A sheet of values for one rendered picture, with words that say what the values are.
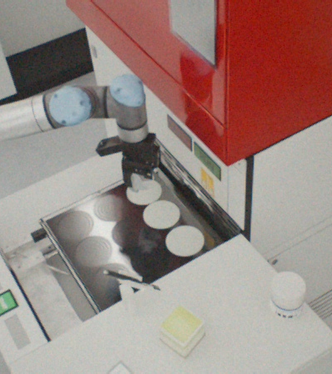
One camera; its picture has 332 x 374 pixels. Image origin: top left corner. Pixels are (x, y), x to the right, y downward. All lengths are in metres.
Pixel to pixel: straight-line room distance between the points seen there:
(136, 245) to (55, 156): 1.67
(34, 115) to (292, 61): 0.53
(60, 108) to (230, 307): 0.58
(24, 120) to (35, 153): 1.97
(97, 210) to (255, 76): 0.69
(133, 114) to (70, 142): 1.91
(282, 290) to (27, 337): 0.57
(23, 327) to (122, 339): 0.23
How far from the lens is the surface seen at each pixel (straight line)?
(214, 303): 1.43
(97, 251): 1.63
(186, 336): 1.32
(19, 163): 3.25
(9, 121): 1.32
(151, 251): 1.61
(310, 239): 1.81
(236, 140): 1.30
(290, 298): 1.34
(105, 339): 1.41
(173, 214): 1.68
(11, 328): 1.49
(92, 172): 1.94
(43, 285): 1.63
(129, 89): 1.37
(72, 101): 1.26
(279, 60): 1.25
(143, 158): 1.51
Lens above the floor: 2.18
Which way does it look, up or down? 47 degrees down
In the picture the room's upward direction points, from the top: 6 degrees counter-clockwise
